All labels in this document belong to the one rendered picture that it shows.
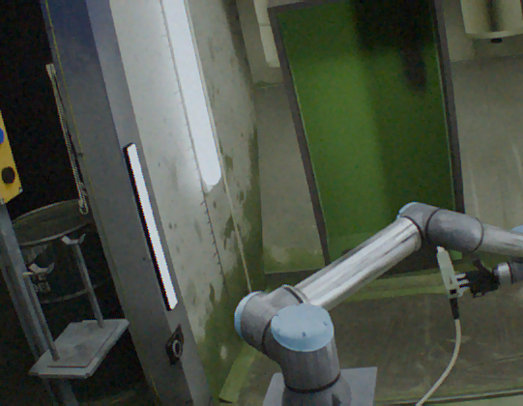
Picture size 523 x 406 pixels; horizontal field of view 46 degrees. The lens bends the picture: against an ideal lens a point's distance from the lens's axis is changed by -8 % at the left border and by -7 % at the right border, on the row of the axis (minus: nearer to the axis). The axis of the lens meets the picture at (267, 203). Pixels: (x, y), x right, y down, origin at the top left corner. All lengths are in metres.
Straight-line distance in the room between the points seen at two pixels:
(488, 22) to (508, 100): 0.55
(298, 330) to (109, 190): 0.99
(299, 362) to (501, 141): 2.39
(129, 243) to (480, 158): 2.09
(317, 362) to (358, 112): 1.41
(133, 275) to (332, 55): 1.16
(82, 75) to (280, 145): 1.87
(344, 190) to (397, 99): 0.49
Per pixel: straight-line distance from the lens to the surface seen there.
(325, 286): 1.86
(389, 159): 2.91
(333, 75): 2.74
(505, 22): 3.51
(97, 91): 2.26
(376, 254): 1.95
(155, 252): 2.38
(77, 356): 2.02
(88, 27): 2.24
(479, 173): 3.70
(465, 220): 2.02
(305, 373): 1.66
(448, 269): 2.57
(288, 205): 3.79
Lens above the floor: 1.71
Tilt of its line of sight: 18 degrees down
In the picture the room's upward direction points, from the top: 12 degrees counter-clockwise
